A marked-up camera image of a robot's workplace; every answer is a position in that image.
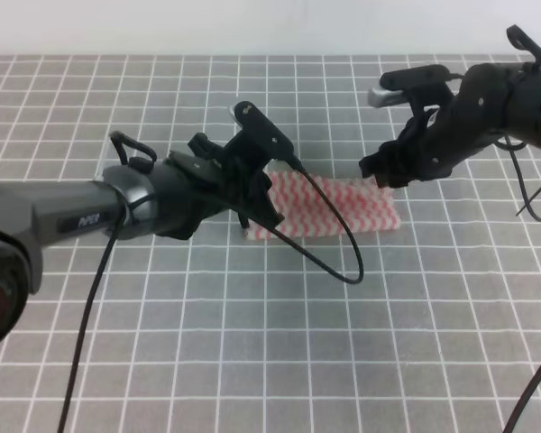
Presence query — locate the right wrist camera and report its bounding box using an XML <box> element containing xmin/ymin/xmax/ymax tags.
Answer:
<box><xmin>367</xmin><ymin>64</ymin><xmax>461</xmax><ymax>116</ymax></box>

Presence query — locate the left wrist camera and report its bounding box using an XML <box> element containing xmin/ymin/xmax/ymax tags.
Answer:
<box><xmin>231</xmin><ymin>101</ymin><xmax>295</xmax><ymax>162</ymax></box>

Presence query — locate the right black camera cable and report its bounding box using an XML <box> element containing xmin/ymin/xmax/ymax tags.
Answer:
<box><xmin>491</xmin><ymin>134</ymin><xmax>541</xmax><ymax>433</ymax></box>

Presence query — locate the grey checked tablecloth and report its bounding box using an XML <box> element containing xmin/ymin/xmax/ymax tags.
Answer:
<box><xmin>0</xmin><ymin>55</ymin><xmax>541</xmax><ymax>432</ymax></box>

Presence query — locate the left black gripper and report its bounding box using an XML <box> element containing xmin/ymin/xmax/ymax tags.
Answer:
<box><xmin>155</xmin><ymin>133</ymin><xmax>283</xmax><ymax>240</ymax></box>

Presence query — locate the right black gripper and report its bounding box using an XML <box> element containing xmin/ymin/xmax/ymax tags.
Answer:
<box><xmin>359</xmin><ymin>63</ymin><xmax>518</xmax><ymax>189</ymax></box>

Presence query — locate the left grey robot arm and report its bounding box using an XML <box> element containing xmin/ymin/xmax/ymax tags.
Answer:
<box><xmin>0</xmin><ymin>131</ymin><xmax>280</xmax><ymax>343</ymax></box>

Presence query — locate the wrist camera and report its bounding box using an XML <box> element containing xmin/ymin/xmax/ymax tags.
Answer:
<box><xmin>367</xmin><ymin>64</ymin><xmax>461</xmax><ymax>116</ymax></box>
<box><xmin>231</xmin><ymin>101</ymin><xmax>295</xmax><ymax>162</ymax></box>

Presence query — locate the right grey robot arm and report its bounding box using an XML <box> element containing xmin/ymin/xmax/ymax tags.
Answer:
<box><xmin>359</xmin><ymin>25</ymin><xmax>541</xmax><ymax>189</ymax></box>

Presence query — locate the left black camera cable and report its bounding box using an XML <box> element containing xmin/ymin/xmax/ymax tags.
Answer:
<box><xmin>56</xmin><ymin>155</ymin><xmax>365</xmax><ymax>433</ymax></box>

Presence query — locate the pink white wavy towel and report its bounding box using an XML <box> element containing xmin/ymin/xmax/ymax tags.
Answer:
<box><xmin>268</xmin><ymin>171</ymin><xmax>401</xmax><ymax>238</ymax></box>

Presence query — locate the black camera cable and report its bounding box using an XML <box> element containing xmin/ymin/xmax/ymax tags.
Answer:
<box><xmin>56</xmin><ymin>155</ymin><xmax>365</xmax><ymax>433</ymax></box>
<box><xmin>491</xmin><ymin>134</ymin><xmax>541</xmax><ymax>433</ymax></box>

